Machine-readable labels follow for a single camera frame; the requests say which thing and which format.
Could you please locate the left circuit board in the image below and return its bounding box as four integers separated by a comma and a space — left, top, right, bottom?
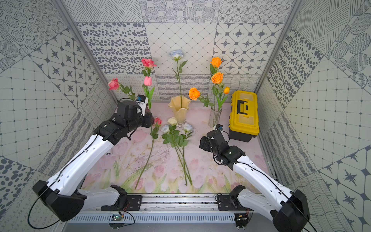
109, 214, 125, 229

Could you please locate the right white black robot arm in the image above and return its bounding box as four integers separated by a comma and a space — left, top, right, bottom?
199, 129, 310, 232

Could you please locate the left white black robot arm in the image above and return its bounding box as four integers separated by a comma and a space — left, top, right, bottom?
33, 95, 153, 221

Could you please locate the pink rose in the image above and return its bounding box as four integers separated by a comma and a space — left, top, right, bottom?
108, 78, 136, 100
134, 118, 162, 189
142, 59, 156, 77

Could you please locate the cream ruffled glass vase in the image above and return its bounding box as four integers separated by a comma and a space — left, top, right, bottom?
168, 96, 191, 128

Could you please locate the orange tulip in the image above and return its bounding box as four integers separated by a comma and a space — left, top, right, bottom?
216, 87, 230, 111

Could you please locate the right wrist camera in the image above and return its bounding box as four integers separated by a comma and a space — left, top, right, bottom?
213, 124, 223, 131

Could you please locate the blue white rose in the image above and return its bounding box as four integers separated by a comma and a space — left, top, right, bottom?
178, 123, 194, 185
170, 50, 187, 108
161, 124, 193, 186

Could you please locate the orange rose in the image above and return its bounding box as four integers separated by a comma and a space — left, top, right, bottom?
188, 88, 214, 109
209, 57, 222, 75
211, 72, 225, 111

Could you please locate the pink tulip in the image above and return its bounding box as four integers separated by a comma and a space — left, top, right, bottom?
143, 76, 155, 110

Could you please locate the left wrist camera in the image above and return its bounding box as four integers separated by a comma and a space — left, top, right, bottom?
136, 94, 148, 117

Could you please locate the purple glass vase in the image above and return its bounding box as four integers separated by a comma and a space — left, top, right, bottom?
139, 102, 150, 116

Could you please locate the clear glass vase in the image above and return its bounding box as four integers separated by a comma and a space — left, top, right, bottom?
208, 105, 222, 128

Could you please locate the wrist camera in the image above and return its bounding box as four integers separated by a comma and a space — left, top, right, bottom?
136, 94, 148, 117
213, 124, 223, 131

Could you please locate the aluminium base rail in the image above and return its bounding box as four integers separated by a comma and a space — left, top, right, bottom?
59, 192, 299, 215

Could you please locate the yellow black toolbox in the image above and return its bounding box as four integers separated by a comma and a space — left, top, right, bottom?
229, 90, 260, 143

